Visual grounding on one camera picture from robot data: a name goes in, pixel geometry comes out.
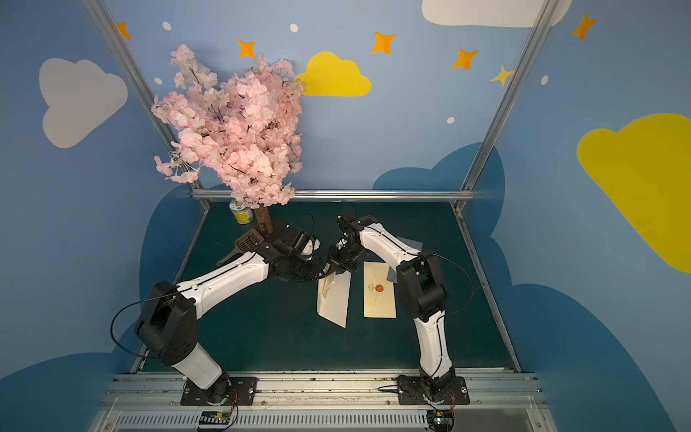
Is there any white paper sheet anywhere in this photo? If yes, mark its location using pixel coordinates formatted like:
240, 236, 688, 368
317, 272, 352, 329

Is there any yellow envelope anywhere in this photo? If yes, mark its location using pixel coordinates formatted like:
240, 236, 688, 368
363, 262, 397, 319

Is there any grey envelope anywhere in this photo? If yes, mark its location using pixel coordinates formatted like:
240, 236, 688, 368
387, 236, 423, 284

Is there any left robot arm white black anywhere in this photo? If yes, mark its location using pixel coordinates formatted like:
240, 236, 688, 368
134, 225, 321, 406

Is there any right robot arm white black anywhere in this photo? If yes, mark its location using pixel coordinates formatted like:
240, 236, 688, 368
321, 212, 455, 401

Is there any brown slotted scoop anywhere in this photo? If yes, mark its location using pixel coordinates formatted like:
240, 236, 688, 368
216, 229, 265, 267

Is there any yellow green tin can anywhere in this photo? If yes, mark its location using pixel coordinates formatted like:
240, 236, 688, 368
229, 199, 254, 225

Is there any back horizontal aluminium bar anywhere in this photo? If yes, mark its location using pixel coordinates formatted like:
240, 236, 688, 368
191, 188, 475, 202

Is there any pink cherry blossom tree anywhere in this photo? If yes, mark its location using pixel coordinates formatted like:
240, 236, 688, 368
151, 45, 303, 236

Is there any left small circuit board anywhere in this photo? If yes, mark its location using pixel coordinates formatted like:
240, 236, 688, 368
196, 410, 233, 431

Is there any small circuit board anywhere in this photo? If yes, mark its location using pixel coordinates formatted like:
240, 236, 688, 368
426, 410, 455, 432
196, 410, 233, 431

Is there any right small circuit board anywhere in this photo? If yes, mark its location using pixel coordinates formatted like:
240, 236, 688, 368
426, 410, 455, 432

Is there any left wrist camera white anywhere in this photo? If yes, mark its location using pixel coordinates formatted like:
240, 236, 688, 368
301, 239, 320, 257

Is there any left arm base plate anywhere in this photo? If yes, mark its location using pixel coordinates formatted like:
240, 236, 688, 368
180, 374, 257, 406

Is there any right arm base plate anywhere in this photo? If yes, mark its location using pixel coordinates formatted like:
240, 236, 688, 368
395, 374, 471, 406

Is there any aluminium rail base frame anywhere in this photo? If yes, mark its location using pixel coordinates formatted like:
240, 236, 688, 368
91, 368, 557, 431

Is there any left aluminium frame post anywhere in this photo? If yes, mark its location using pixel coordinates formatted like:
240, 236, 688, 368
82, 0, 212, 209

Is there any aluminium frame post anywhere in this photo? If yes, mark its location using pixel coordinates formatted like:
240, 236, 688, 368
453, 0, 561, 215
82, 0, 212, 209

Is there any right aluminium frame post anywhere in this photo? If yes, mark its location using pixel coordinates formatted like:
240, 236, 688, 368
453, 0, 561, 215

